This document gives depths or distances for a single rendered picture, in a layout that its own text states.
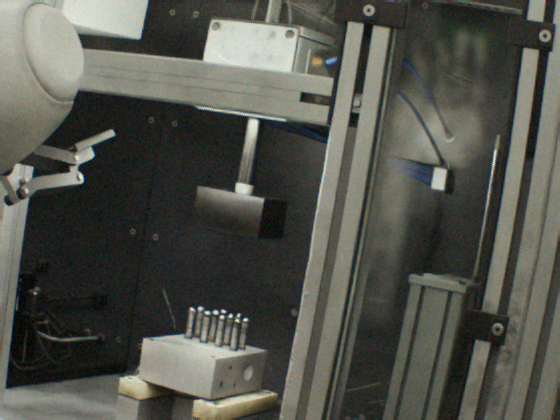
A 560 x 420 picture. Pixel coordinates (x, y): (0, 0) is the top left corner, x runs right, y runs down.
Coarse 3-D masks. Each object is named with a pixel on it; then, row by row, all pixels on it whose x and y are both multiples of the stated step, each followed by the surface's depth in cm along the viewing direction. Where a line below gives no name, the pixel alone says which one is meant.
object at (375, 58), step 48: (384, 48) 110; (336, 96) 112; (336, 144) 112; (0, 192) 129; (336, 192) 112; (0, 240) 129; (0, 288) 130; (336, 288) 112; (336, 336) 111; (0, 384) 133; (288, 384) 113
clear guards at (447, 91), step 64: (64, 0) 126; (128, 0) 122; (192, 0) 119; (256, 0) 116; (320, 0) 113; (448, 0) 107; (512, 0) 105; (128, 64) 122; (192, 64) 119; (256, 64) 116; (320, 64) 113; (448, 64) 107; (512, 64) 105; (384, 128) 110; (448, 128) 107; (384, 192) 110; (448, 192) 107; (384, 256) 110; (448, 256) 107; (384, 320) 109; (448, 320) 107; (384, 384) 109; (448, 384) 106
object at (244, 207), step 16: (256, 128) 138; (256, 144) 138; (240, 160) 139; (256, 160) 139; (240, 176) 139; (208, 192) 138; (224, 192) 137; (240, 192) 139; (208, 208) 138; (224, 208) 137; (240, 208) 136; (256, 208) 135; (272, 208) 137; (192, 224) 139; (208, 224) 138; (224, 224) 137; (240, 224) 136; (256, 224) 135; (272, 224) 138
